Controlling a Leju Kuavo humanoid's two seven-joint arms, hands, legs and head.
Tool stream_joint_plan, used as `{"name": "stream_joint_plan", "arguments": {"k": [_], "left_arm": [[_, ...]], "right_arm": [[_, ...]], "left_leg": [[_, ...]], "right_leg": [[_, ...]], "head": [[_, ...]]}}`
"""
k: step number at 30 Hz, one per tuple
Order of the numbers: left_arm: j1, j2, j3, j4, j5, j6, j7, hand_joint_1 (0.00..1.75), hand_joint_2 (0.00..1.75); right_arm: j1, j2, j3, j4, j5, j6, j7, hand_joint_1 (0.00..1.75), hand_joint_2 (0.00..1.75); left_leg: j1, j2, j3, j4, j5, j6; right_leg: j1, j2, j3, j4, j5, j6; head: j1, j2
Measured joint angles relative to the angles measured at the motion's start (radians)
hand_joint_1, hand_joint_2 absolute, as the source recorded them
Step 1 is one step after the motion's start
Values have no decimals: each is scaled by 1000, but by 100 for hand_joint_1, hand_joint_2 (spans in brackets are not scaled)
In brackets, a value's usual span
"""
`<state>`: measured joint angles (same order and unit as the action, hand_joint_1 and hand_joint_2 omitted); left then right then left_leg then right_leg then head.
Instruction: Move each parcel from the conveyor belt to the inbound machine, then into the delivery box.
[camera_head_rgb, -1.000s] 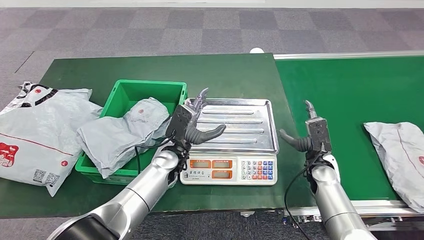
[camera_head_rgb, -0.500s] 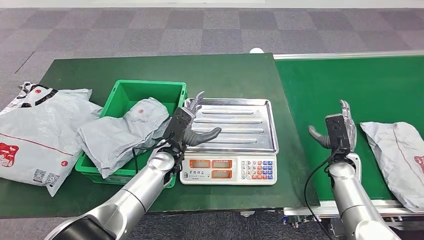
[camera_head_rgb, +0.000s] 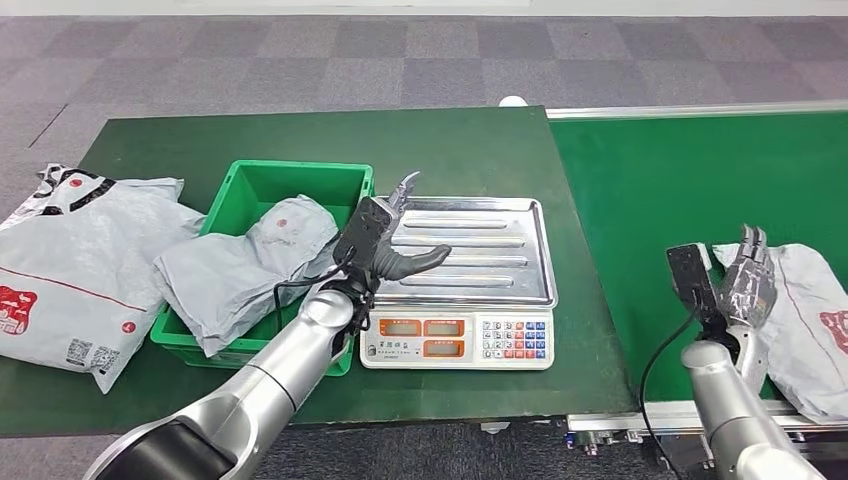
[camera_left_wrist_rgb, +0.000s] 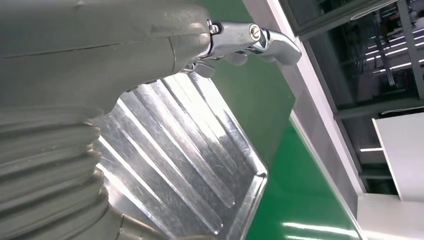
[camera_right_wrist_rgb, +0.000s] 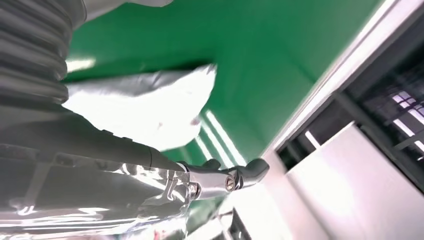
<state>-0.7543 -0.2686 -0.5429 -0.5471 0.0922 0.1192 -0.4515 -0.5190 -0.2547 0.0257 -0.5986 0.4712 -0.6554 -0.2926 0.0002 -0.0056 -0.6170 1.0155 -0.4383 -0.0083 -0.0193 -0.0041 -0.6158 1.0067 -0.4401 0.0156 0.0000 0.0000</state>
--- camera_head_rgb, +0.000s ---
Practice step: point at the grey parcel bag red picture print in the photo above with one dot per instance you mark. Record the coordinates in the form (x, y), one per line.
(815, 344)

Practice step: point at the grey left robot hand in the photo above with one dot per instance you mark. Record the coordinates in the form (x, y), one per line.
(404, 264)

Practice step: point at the large grey bag QR codes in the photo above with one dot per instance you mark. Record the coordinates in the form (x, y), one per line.
(79, 265)

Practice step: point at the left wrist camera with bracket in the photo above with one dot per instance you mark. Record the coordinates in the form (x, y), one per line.
(361, 232)

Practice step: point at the white scale with steel tray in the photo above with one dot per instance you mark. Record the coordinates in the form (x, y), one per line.
(477, 258)

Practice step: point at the white table foot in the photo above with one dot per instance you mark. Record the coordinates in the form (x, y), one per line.
(495, 428)

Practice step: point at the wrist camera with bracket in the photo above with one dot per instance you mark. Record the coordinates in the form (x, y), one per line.
(689, 278)
(361, 232)

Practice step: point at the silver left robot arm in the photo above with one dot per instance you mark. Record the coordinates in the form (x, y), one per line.
(265, 391)

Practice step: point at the green plastic crate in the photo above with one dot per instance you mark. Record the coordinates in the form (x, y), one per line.
(291, 179)

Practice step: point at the grey parcel bag small red dot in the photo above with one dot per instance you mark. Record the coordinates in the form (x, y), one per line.
(232, 285)

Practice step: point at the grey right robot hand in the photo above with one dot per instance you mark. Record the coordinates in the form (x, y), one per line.
(748, 291)

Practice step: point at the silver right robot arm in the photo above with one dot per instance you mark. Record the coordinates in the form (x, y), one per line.
(735, 424)

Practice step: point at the green conveyor belt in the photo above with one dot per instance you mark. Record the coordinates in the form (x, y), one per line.
(662, 185)

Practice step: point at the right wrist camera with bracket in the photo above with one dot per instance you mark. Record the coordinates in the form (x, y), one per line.
(689, 278)

